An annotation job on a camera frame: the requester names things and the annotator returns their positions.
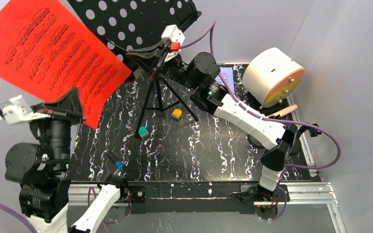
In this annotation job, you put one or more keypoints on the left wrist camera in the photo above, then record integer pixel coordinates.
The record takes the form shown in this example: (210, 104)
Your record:
(15, 110)

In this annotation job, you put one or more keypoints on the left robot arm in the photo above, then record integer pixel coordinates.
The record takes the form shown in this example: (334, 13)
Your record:
(46, 206)

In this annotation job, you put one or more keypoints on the tall black mic stand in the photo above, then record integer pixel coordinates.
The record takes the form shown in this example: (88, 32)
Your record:
(261, 142)

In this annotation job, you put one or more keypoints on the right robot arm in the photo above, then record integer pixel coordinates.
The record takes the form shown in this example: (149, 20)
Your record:
(218, 101)

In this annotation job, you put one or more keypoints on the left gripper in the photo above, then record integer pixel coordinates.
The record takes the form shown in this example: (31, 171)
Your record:
(62, 114)

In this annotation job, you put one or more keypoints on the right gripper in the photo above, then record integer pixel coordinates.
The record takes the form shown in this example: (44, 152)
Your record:
(156, 62)

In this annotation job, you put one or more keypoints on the pink-headed microphone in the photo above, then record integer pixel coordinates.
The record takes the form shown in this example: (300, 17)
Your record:
(285, 111)

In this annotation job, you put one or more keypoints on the orange small block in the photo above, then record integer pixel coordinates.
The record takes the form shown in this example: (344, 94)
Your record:
(177, 114)

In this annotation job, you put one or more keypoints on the blue small block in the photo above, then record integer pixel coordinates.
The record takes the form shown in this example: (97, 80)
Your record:
(115, 160)

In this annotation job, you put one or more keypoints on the red sheet music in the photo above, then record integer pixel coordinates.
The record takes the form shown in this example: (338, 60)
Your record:
(46, 51)

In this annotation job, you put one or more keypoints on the green small block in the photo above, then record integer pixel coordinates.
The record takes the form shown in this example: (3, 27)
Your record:
(143, 132)

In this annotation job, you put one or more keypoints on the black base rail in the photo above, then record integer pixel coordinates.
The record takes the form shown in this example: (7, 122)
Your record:
(203, 197)

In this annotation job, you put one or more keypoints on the white round drum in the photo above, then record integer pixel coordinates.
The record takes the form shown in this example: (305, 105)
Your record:
(272, 76)

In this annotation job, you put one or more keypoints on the white sheet music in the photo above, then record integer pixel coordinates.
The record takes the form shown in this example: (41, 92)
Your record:
(228, 75)

